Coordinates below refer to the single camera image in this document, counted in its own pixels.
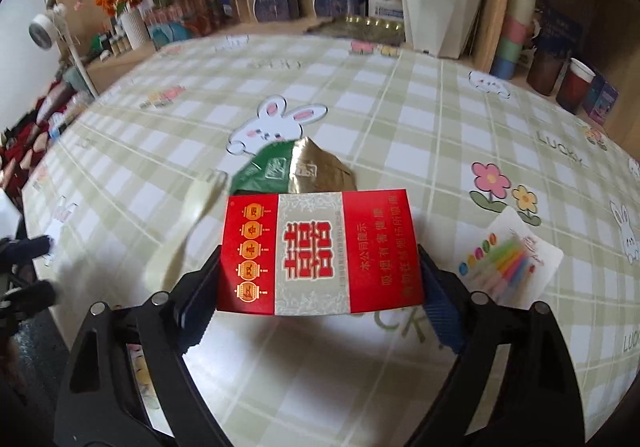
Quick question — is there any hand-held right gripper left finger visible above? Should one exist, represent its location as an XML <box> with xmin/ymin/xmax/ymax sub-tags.
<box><xmin>52</xmin><ymin>244</ymin><xmax>236</xmax><ymax>447</ymax></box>

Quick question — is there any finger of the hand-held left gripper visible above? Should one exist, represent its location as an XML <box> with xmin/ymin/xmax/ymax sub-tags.
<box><xmin>0</xmin><ymin>234</ymin><xmax>55</xmax><ymax>264</ymax></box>
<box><xmin>0</xmin><ymin>281</ymin><xmax>57</xmax><ymax>323</ymax></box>

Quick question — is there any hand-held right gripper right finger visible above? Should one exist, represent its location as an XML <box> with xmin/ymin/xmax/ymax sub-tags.
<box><xmin>415</xmin><ymin>244</ymin><xmax>586</xmax><ymax>447</ymax></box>

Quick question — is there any red cigarette box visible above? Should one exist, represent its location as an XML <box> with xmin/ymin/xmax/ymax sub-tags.
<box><xmin>216</xmin><ymin>188</ymin><xmax>426</xmax><ymax>317</ymax></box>

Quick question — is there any colourful candle packet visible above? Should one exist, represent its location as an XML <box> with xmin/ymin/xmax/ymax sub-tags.
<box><xmin>457</xmin><ymin>206</ymin><xmax>565</xmax><ymax>312</ymax></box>

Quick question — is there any red checkered blanket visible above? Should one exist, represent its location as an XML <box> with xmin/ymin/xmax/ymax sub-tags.
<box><xmin>0</xmin><ymin>82</ymin><xmax>76</xmax><ymax>188</ymax></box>

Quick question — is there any green gold crumpled packet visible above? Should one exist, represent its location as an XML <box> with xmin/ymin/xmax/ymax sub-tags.
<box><xmin>229</xmin><ymin>136</ymin><xmax>358</xmax><ymax>195</ymax></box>

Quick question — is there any checkered bunny tablecloth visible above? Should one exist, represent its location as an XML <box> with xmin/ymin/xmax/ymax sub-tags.
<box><xmin>20</xmin><ymin>30</ymin><xmax>640</xmax><ymax>447</ymax></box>

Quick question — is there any white desk fan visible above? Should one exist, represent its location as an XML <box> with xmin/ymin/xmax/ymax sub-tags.
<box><xmin>27</xmin><ymin>3</ymin><xmax>101</xmax><ymax>100</ymax></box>

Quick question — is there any row of small brown bottles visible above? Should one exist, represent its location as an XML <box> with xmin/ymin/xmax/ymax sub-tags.
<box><xmin>97</xmin><ymin>24</ymin><xmax>132</xmax><ymax>59</ymax></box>

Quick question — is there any white ribbed vase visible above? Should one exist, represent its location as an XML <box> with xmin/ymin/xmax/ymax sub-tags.
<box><xmin>121</xmin><ymin>8</ymin><xmax>151</xmax><ymax>49</ymax></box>

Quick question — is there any brown cup with white rim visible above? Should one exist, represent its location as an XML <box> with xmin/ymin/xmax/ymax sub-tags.
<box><xmin>556</xmin><ymin>58</ymin><xmax>597</xmax><ymax>115</ymax></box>

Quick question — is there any brown plastic cup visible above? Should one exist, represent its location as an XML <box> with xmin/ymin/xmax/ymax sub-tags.
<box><xmin>526</xmin><ymin>47</ymin><xmax>571</xmax><ymax>98</ymax></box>

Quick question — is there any small purple blue box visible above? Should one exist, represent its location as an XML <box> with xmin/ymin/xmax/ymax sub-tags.
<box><xmin>582</xmin><ymin>72</ymin><xmax>619</xmax><ymax>124</ymax></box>

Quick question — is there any teal patterned gift basket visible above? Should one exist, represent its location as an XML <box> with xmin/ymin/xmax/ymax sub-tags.
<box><xmin>145</xmin><ymin>0</ymin><xmax>226</xmax><ymax>50</ymax></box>

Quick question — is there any stack of pastel cups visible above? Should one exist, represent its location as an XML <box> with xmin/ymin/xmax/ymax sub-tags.
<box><xmin>490</xmin><ymin>0</ymin><xmax>540</xmax><ymax>80</ymax></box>

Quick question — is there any white faceted flowerpot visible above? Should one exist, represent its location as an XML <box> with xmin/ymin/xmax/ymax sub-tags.
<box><xmin>397</xmin><ymin>0</ymin><xmax>490</xmax><ymax>60</ymax></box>

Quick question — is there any dark blue shelf box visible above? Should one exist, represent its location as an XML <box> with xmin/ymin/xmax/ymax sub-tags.
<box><xmin>537</xmin><ymin>0</ymin><xmax>583</xmax><ymax>60</ymax></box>

